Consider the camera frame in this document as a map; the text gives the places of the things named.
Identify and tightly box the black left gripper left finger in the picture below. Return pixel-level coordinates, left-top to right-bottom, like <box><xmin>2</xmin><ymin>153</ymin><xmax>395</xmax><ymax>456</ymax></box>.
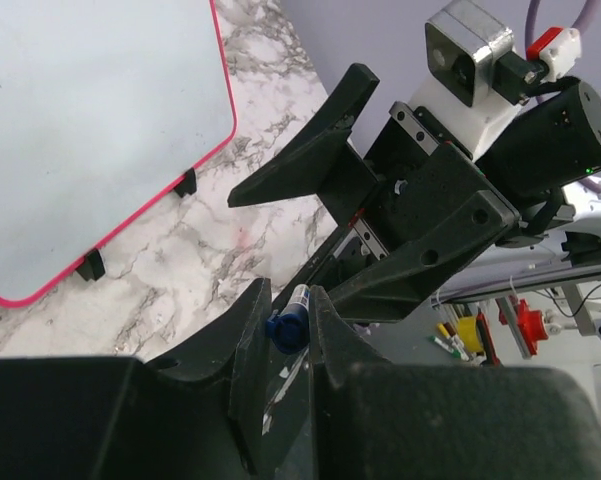
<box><xmin>0</xmin><ymin>279</ymin><xmax>272</xmax><ymax>479</ymax></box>

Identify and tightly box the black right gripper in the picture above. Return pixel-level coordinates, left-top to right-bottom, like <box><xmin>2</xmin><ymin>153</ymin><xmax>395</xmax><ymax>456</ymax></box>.
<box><xmin>228</xmin><ymin>63</ymin><xmax>519</xmax><ymax>324</ymax></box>

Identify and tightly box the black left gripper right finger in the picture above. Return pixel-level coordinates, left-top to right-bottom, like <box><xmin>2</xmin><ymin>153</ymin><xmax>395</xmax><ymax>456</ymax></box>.
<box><xmin>309</xmin><ymin>286</ymin><xmax>601</xmax><ymax>479</ymax></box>

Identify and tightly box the blue white marker pen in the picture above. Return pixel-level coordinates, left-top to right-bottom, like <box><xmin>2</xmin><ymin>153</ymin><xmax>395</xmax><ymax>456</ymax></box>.
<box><xmin>285</xmin><ymin>284</ymin><xmax>310</xmax><ymax>349</ymax></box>

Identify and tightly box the blue marker cap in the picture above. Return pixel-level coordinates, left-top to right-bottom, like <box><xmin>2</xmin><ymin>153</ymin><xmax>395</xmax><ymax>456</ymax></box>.
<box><xmin>265</xmin><ymin>310</ymin><xmax>310</xmax><ymax>355</ymax></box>

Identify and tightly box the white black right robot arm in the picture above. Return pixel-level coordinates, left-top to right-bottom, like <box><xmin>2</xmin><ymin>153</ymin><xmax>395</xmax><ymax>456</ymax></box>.
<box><xmin>228</xmin><ymin>63</ymin><xmax>601</xmax><ymax>323</ymax></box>

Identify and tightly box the pink framed whiteboard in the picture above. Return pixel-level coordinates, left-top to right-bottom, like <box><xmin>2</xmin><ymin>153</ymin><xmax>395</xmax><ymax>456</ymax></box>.
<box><xmin>0</xmin><ymin>1</ymin><xmax>237</xmax><ymax>308</ymax></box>

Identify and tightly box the black front right board stand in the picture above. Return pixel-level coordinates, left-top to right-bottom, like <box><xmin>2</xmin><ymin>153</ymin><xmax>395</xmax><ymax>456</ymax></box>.
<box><xmin>173</xmin><ymin>168</ymin><xmax>197</xmax><ymax>198</ymax></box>

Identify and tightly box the black board stand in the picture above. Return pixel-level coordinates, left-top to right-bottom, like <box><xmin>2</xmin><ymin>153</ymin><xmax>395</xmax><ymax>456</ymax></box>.
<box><xmin>173</xmin><ymin>168</ymin><xmax>197</xmax><ymax>198</ymax></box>
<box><xmin>76</xmin><ymin>248</ymin><xmax>106</xmax><ymax>281</ymax></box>

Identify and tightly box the black front left board stand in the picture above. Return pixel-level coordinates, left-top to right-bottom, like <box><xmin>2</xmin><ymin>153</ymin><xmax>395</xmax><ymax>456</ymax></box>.
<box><xmin>76</xmin><ymin>248</ymin><xmax>106</xmax><ymax>281</ymax></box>

